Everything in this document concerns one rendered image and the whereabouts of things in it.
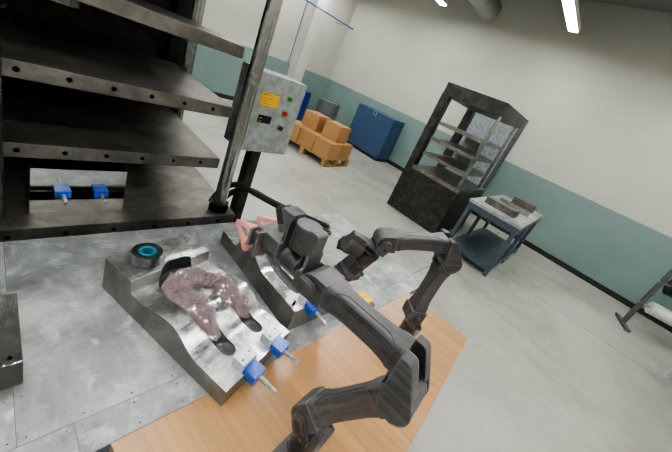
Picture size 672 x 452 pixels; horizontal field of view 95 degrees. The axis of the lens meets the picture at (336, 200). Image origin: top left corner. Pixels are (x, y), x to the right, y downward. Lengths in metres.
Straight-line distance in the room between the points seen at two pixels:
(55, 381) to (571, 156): 7.13
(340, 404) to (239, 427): 0.29
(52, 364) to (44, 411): 0.11
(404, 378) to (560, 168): 6.74
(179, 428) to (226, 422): 0.10
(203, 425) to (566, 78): 7.27
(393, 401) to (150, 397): 0.56
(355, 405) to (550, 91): 7.05
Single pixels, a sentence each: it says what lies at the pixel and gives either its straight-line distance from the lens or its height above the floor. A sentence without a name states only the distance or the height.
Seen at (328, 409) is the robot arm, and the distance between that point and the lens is 0.77.
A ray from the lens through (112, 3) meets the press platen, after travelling 1.32.
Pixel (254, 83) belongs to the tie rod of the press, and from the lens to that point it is 1.41.
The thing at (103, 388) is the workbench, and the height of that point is 0.80.
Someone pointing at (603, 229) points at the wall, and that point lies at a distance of 7.19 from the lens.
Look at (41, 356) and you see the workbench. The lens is 1.02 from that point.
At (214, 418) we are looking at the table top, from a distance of 0.92.
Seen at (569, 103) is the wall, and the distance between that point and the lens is 7.31.
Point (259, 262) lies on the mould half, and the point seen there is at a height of 0.90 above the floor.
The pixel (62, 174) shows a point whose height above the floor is 0.94.
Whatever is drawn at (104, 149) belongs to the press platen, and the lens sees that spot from 1.41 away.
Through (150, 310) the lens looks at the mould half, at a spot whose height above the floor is 0.88.
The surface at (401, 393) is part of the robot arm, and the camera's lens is 0.61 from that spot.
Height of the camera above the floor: 1.60
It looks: 21 degrees down
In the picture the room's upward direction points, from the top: 23 degrees clockwise
